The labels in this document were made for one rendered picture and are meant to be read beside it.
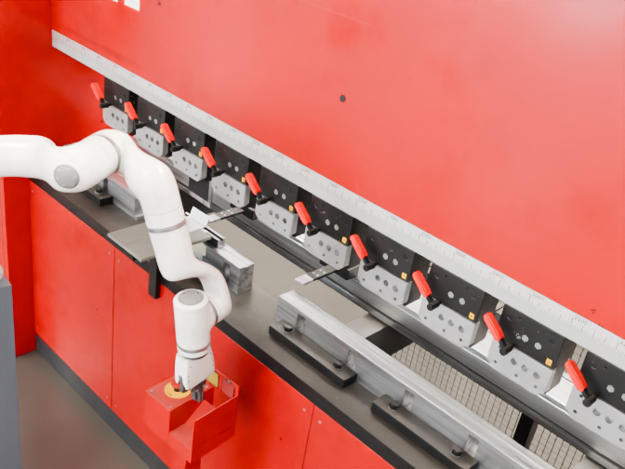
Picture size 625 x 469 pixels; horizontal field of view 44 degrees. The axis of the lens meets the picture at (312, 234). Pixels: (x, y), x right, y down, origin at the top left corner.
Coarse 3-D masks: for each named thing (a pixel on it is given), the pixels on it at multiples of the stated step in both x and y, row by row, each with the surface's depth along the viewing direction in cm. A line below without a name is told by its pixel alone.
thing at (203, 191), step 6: (192, 180) 243; (192, 186) 244; (198, 186) 242; (204, 186) 239; (210, 186) 238; (192, 192) 246; (198, 192) 242; (204, 192) 240; (210, 192) 239; (198, 198) 245; (204, 198) 241; (210, 198) 240; (204, 204) 243
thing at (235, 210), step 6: (228, 210) 258; (234, 210) 259; (240, 210) 259; (246, 210) 259; (252, 210) 257; (210, 216) 253; (216, 216) 253; (222, 216) 254; (228, 216) 255; (246, 216) 260; (252, 216) 258; (210, 222) 250
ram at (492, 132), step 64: (64, 0) 264; (192, 0) 216; (256, 0) 197; (320, 0) 182; (384, 0) 169; (448, 0) 158; (512, 0) 148; (576, 0) 139; (128, 64) 246; (192, 64) 223; (256, 64) 204; (320, 64) 187; (384, 64) 173; (448, 64) 161; (512, 64) 151; (576, 64) 142; (256, 128) 210; (320, 128) 193; (384, 128) 178; (448, 128) 166; (512, 128) 155; (576, 128) 145; (320, 192) 199; (384, 192) 183; (448, 192) 170; (512, 192) 158; (576, 192) 148; (512, 256) 162; (576, 256) 152
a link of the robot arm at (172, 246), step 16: (160, 240) 174; (176, 240) 175; (160, 256) 176; (176, 256) 176; (192, 256) 179; (176, 272) 177; (192, 272) 180; (208, 272) 183; (208, 288) 190; (224, 288) 188; (224, 304) 190
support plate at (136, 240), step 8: (144, 224) 243; (112, 232) 236; (120, 232) 237; (128, 232) 237; (136, 232) 238; (144, 232) 239; (192, 232) 243; (200, 232) 244; (120, 240) 232; (128, 240) 233; (136, 240) 234; (144, 240) 234; (192, 240) 238; (200, 240) 239; (128, 248) 229; (136, 248) 229; (144, 248) 230; (152, 248) 231; (136, 256) 226; (144, 256) 226; (152, 256) 227
